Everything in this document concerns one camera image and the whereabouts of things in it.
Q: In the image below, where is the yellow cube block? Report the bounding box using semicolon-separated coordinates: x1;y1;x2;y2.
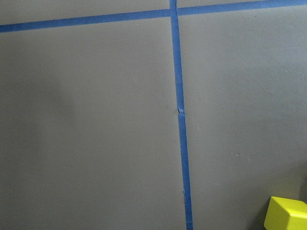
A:
264;196;307;230

